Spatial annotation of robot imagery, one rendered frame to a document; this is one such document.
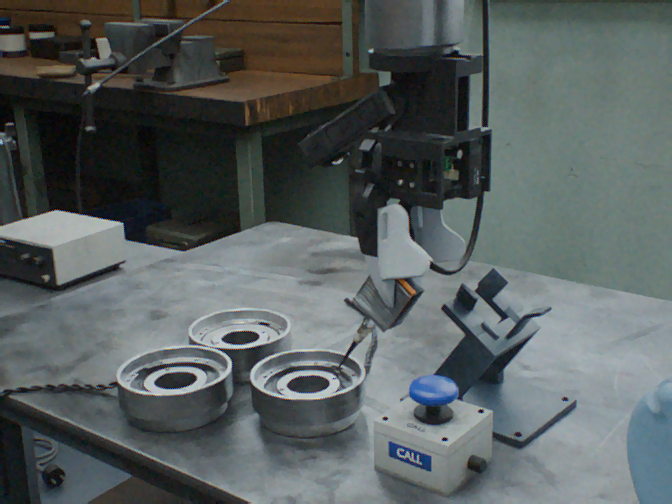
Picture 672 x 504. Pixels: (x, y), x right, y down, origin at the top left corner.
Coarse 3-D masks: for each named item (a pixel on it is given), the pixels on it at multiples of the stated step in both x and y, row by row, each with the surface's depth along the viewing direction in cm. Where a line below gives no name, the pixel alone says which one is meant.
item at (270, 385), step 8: (288, 368) 90; (296, 368) 90; (304, 368) 90; (312, 368) 89; (320, 368) 89; (328, 368) 89; (336, 368) 90; (264, 376) 88; (272, 376) 88; (280, 376) 88; (336, 376) 88; (344, 376) 88; (264, 384) 87; (272, 384) 87; (344, 384) 86; (272, 392) 85; (280, 392) 85; (336, 392) 85
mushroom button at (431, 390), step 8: (424, 376) 77; (432, 376) 77; (440, 376) 77; (416, 384) 76; (424, 384) 75; (432, 384) 75; (440, 384) 75; (448, 384) 75; (408, 392) 76; (416, 392) 75; (424, 392) 75; (432, 392) 74; (440, 392) 74; (448, 392) 75; (456, 392) 75; (416, 400) 75; (424, 400) 74; (432, 400) 74; (440, 400) 74; (448, 400) 74; (432, 408) 76; (440, 408) 76
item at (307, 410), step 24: (264, 360) 89; (288, 360) 90; (312, 360) 91; (336, 360) 90; (288, 384) 87; (312, 384) 88; (336, 384) 86; (360, 384) 84; (264, 408) 83; (288, 408) 81; (312, 408) 81; (336, 408) 82; (360, 408) 84; (288, 432) 83; (312, 432) 83; (336, 432) 84
